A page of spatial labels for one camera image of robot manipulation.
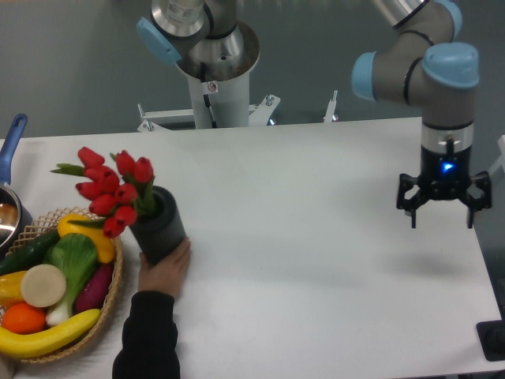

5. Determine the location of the blue handled pot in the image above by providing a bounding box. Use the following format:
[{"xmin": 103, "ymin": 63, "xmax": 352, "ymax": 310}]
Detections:
[{"xmin": 1, "ymin": 114, "xmax": 32, "ymax": 260}]

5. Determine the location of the orange fruit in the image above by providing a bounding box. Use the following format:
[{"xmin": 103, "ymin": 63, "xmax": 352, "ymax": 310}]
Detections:
[{"xmin": 2, "ymin": 302, "xmax": 46, "ymax": 335}]

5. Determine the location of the yellow banana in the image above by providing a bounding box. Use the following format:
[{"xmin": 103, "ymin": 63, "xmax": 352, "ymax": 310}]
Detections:
[{"xmin": 1, "ymin": 309, "xmax": 101, "ymax": 359}]

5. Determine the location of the red tulip bouquet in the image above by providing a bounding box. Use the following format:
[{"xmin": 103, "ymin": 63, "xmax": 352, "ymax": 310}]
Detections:
[{"xmin": 52, "ymin": 147, "xmax": 159, "ymax": 238}]

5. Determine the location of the purple sweet potato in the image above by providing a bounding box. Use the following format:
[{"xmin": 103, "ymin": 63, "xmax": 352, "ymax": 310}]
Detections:
[{"xmin": 74, "ymin": 264, "xmax": 114, "ymax": 313}]

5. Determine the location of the green cucumber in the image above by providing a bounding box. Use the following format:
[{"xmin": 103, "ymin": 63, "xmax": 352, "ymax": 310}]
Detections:
[{"xmin": 1, "ymin": 230, "xmax": 60, "ymax": 276}]

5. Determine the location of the black sleeved forearm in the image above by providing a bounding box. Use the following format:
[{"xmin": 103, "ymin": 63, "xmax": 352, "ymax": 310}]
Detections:
[{"xmin": 112, "ymin": 291, "xmax": 181, "ymax": 378}]

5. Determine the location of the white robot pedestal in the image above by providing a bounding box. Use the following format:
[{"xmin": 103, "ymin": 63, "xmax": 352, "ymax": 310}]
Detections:
[{"xmin": 136, "ymin": 0, "xmax": 261, "ymax": 129}]

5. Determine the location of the woven wicker basket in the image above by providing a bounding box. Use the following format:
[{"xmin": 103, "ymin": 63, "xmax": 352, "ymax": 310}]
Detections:
[{"xmin": 1, "ymin": 207, "xmax": 123, "ymax": 364}]

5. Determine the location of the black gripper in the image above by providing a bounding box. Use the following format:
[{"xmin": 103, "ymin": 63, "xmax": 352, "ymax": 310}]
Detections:
[{"xmin": 396, "ymin": 146, "xmax": 492, "ymax": 229}]

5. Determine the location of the dark grey ribbed vase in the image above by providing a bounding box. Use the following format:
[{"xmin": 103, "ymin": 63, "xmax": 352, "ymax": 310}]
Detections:
[{"xmin": 129, "ymin": 186, "xmax": 186, "ymax": 265}]

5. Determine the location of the yellow squash upper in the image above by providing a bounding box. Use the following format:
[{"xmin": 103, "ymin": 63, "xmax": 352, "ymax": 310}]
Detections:
[{"xmin": 57, "ymin": 213, "xmax": 116, "ymax": 264}]

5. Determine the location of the white metal base frame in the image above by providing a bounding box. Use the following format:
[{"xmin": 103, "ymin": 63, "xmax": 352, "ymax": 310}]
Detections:
[{"xmin": 137, "ymin": 89, "xmax": 339, "ymax": 133}]

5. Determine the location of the black device at edge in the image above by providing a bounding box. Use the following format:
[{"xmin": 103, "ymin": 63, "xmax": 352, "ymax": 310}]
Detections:
[{"xmin": 476, "ymin": 320, "xmax": 504, "ymax": 362}]

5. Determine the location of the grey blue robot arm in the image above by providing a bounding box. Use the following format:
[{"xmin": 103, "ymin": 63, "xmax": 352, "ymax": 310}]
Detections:
[{"xmin": 351, "ymin": 1, "xmax": 492, "ymax": 227}]

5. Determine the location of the white chair leg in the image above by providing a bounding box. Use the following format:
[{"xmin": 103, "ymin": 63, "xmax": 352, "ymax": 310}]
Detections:
[{"xmin": 488, "ymin": 135, "xmax": 505, "ymax": 183}]

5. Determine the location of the beige round disc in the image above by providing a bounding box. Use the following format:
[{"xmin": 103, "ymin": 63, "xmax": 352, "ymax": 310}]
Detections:
[{"xmin": 21, "ymin": 265, "xmax": 66, "ymax": 308}]

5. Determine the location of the person's hand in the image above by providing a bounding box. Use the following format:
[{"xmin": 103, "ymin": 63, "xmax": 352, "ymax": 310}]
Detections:
[{"xmin": 137, "ymin": 238, "xmax": 191, "ymax": 298}]

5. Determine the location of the yellow pepper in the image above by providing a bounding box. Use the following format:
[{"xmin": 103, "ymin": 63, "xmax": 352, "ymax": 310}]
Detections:
[{"xmin": 0, "ymin": 271, "xmax": 26, "ymax": 309}]

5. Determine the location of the green bok choy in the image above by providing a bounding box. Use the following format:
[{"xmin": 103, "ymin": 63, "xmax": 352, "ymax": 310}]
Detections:
[{"xmin": 44, "ymin": 233, "xmax": 98, "ymax": 328}]

